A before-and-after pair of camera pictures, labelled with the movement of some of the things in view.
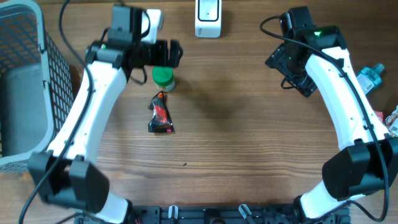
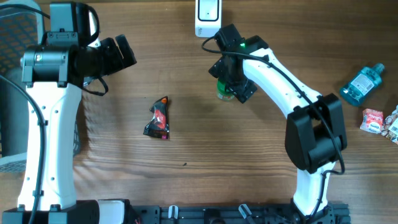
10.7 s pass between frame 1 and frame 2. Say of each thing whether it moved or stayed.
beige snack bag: stayed
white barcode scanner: stayed
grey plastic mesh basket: stayed
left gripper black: moved
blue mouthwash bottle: stayed
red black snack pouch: moved
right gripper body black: moved
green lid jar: moved
